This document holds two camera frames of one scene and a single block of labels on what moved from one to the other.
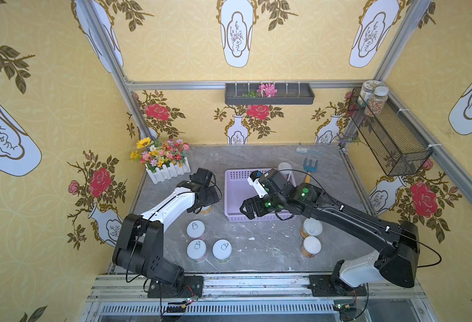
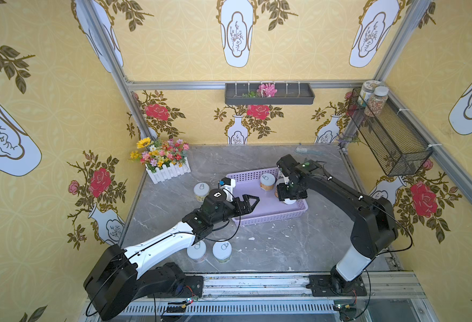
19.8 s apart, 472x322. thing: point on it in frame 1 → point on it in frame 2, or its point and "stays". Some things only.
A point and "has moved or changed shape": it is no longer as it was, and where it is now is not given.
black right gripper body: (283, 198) → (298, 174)
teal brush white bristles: (302, 150) stays
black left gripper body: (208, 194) → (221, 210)
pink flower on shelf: (267, 90) stays
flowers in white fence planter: (163, 159) stays
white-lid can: (196, 251) stays
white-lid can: (310, 246) has moved or changed shape
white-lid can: (312, 227) has moved or changed shape
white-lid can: (222, 250) stays
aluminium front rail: (249, 287) stays
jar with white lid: (377, 101) stays
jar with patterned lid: (367, 89) stays
